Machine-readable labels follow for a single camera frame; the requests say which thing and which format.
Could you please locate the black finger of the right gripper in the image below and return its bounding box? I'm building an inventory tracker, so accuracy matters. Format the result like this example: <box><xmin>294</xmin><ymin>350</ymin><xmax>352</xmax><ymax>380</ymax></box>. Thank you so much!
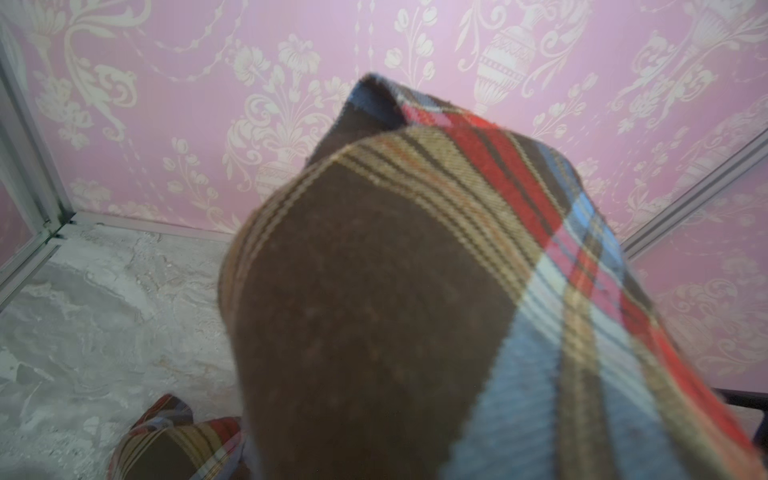
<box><xmin>714</xmin><ymin>388</ymin><xmax>767</xmax><ymax>450</ymax></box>

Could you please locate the right aluminium corner post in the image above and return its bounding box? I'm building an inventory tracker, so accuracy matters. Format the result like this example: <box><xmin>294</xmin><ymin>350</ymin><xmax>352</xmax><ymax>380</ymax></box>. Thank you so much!
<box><xmin>621</xmin><ymin>129</ymin><xmax>767</xmax><ymax>260</ymax></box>

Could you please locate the aluminium corner post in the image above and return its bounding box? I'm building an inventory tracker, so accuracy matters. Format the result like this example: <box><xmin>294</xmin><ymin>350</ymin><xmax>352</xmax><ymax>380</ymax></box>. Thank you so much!
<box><xmin>1</xmin><ymin>39</ymin><xmax>74</xmax><ymax>308</ymax></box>
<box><xmin>621</xmin><ymin>129</ymin><xmax>767</xmax><ymax>260</ymax></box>

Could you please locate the plaid brown red cloth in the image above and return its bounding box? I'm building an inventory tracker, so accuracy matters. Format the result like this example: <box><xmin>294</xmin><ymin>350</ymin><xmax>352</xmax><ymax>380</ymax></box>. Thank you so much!
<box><xmin>107</xmin><ymin>74</ymin><xmax>767</xmax><ymax>479</ymax></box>

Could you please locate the left aluminium corner post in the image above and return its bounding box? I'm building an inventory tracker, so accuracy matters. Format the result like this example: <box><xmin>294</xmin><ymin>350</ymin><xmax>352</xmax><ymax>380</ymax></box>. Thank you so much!
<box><xmin>1</xmin><ymin>39</ymin><xmax>74</xmax><ymax>308</ymax></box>

